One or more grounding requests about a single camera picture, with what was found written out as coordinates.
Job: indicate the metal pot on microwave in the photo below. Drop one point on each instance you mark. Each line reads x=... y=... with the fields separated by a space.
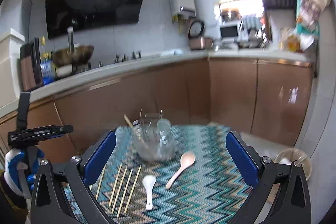
x=230 y=14

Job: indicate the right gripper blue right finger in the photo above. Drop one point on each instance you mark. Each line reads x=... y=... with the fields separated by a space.
x=292 y=201

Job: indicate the white water heater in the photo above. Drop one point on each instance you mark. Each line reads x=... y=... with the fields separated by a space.
x=183 y=8

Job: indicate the white bowl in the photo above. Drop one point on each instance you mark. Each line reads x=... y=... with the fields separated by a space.
x=64 y=71

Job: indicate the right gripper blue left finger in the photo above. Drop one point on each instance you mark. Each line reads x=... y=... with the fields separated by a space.
x=49 y=202

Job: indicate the pink plastic spoon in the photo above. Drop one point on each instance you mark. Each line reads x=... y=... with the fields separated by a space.
x=187 y=159

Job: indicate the brown rice cooker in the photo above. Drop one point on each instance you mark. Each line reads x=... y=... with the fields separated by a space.
x=196 y=36

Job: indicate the black gas stove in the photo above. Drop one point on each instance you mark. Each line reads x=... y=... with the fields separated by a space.
x=101 y=61

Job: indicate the white ceramic spoon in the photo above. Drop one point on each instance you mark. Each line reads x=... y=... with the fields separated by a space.
x=148 y=183

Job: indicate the blue white gloved hand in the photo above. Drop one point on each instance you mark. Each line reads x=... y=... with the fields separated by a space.
x=11 y=175

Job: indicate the metal wok with handle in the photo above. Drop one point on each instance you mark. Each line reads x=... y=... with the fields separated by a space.
x=74 y=54

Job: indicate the zigzag patterned table cloth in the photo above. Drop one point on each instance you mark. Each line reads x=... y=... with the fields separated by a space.
x=200 y=185

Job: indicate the yellow oil bottle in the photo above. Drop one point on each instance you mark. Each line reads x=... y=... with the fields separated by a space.
x=292 y=42

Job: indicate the white appliance at left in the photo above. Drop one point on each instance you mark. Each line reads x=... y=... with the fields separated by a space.
x=10 y=81

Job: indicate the wooden chopstick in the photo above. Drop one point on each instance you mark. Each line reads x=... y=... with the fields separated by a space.
x=100 y=182
x=124 y=193
x=118 y=190
x=136 y=130
x=114 y=185
x=132 y=190

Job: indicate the brown electric kettle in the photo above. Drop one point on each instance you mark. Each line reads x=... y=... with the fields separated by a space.
x=30 y=61

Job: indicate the white microwave oven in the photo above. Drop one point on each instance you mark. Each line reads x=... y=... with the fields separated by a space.
x=230 y=31

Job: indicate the trash bin with bag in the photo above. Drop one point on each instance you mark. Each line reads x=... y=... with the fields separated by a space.
x=290 y=155

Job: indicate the blue salt bag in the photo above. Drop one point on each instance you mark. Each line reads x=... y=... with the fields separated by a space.
x=48 y=72

